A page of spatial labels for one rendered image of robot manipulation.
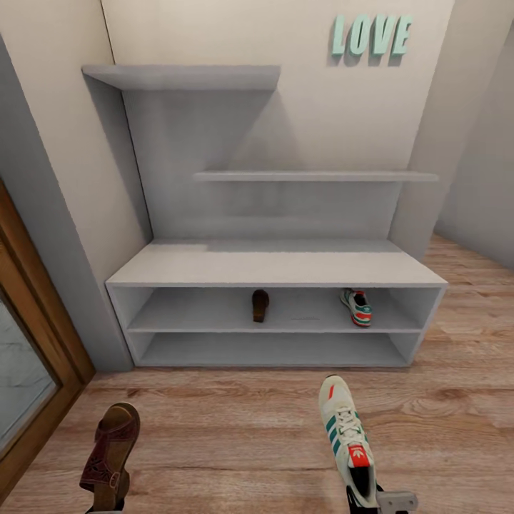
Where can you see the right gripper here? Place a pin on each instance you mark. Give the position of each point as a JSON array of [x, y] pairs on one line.
[[355, 509]]

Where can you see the sandal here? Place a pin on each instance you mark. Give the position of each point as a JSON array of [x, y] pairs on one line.
[[104, 473], [260, 301]]

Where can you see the decorative sign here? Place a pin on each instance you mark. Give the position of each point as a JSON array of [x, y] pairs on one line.
[[381, 35]]

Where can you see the gym shoe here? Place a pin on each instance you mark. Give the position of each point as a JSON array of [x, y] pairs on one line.
[[357, 302], [353, 456]]

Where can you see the door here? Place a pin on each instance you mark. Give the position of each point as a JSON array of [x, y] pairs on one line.
[[44, 367]]

